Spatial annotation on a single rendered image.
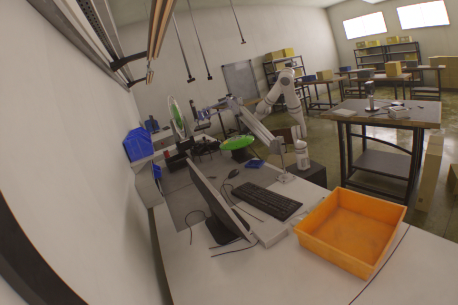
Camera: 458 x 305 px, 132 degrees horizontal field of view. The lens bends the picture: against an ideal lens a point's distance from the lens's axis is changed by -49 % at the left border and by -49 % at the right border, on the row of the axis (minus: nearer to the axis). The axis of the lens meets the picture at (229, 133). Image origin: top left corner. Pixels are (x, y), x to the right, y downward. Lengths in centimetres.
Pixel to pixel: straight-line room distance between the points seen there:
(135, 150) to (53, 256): 125
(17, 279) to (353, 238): 93
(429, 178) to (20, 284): 237
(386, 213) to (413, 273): 29
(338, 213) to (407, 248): 37
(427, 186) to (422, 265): 150
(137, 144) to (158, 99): 468
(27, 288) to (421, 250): 100
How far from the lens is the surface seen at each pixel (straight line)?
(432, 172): 220
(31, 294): 31
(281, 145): 118
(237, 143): 163
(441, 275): 86
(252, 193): 119
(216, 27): 707
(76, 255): 48
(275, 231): 88
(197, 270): 90
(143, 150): 155
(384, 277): 79
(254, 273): 82
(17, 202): 39
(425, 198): 237
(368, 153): 291
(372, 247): 86
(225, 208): 68
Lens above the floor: 159
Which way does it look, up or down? 15 degrees down
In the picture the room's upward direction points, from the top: 16 degrees counter-clockwise
